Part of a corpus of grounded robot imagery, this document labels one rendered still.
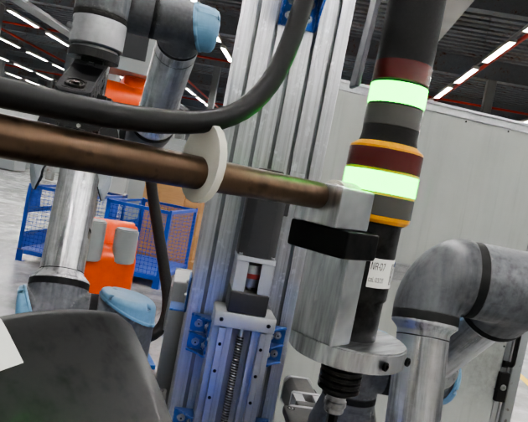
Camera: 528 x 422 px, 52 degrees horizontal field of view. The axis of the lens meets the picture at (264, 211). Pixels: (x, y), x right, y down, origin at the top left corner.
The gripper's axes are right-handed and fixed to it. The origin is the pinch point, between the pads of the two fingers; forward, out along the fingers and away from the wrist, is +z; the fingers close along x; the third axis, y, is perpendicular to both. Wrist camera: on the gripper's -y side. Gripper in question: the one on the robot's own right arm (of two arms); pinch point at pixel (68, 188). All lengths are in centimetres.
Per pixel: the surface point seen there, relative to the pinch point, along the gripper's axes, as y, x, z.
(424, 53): -52, -25, -15
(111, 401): -46.4, -11.9, 9.4
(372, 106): -51, -23, -12
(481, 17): 1037, -624, -450
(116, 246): 338, 10, 62
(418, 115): -52, -26, -12
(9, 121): -63, -8, -6
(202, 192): -59, -14, -5
